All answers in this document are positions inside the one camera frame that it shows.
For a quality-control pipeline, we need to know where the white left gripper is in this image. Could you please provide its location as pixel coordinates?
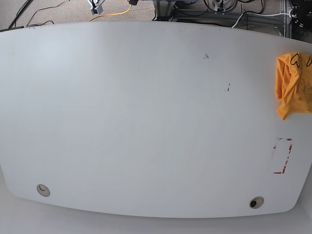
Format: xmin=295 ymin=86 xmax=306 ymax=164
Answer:
xmin=212 ymin=0 xmax=238 ymax=12

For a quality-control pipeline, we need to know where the aluminium frame stand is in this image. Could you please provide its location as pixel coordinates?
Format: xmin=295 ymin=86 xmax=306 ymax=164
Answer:
xmin=152 ymin=0 xmax=292 ymax=38

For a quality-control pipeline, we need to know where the left table cable grommet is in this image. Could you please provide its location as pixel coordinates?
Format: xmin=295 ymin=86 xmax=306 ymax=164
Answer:
xmin=37 ymin=184 xmax=51 ymax=197

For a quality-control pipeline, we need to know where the table cable grommet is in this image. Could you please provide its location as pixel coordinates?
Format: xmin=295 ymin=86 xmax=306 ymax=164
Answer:
xmin=249 ymin=196 xmax=264 ymax=209
xmin=37 ymin=184 xmax=51 ymax=197

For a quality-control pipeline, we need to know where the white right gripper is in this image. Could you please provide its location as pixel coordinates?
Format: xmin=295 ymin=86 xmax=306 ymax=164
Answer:
xmin=87 ymin=0 xmax=105 ymax=7

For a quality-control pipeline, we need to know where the orange t-shirt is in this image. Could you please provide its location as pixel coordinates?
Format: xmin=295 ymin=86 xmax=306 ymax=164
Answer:
xmin=275 ymin=52 xmax=312 ymax=120

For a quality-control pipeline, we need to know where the red tape rectangle marking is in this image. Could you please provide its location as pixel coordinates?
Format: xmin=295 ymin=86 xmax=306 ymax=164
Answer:
xmin=270 ymin=138 xmax=293 ymax=175

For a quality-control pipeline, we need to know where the black cable on floor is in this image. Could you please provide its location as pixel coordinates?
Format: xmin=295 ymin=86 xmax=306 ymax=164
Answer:
xmin=25 ymin=0 xmax=70 ymax=27

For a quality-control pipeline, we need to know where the white cable on floor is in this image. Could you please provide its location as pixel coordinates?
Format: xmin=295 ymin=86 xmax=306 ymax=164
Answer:
xmin=231 ymin=11 xmax=291 ymax=29

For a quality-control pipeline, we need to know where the yellow cable on floor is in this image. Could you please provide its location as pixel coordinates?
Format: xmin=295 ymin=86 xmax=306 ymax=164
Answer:
xmin=89 ymin=4 xmax=133 ymax=22

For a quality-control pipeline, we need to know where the right table cable grommet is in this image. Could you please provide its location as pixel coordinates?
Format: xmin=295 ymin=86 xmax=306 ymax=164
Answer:
xmin=249 ymin=196 xmax=264 ymax=209

